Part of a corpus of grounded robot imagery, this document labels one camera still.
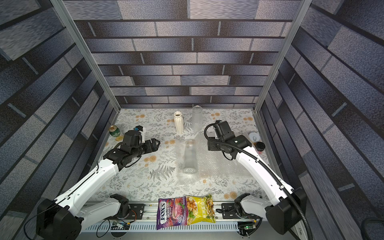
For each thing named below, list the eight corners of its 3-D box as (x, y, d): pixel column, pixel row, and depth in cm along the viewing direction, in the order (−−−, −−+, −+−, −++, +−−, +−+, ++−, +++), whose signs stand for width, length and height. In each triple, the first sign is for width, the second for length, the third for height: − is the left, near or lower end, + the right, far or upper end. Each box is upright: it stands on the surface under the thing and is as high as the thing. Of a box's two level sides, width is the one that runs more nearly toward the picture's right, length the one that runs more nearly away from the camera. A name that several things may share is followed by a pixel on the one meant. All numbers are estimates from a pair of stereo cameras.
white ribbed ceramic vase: (175, 134, 107) (173, 118, 93) (176, 127, 111) (174, 111, 97) (183, 134, 107) (181, 118, 93) (183, 127, 111) (182, 111, 97)
